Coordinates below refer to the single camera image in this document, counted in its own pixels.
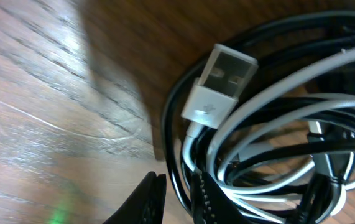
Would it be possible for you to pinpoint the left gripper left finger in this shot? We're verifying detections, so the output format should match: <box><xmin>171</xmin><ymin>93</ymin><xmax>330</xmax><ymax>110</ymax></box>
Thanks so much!
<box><xmin>103</xmin><ymin>171</ymin><xmax>167</xmax><ymax>224</ymax></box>

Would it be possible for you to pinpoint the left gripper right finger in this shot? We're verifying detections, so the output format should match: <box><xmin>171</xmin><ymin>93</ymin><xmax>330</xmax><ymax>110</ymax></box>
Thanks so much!
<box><xmin>190</xmin><ymin>172</ymin><xmax>253</xmax><ymax>224</ymax></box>

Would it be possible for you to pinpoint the white usb cable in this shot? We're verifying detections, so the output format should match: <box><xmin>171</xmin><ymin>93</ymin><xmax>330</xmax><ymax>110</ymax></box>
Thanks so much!
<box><xmin>180</xmin><ymin>42</ymin><xmax>355</xmax><ymax>224</ymax></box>

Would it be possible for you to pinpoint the black usb cable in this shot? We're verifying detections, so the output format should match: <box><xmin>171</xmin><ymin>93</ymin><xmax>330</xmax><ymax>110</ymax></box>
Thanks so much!
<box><xmin>160</xmin><ymin>9</ymin><xmax>355</xmax><ymax>224</ymax></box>

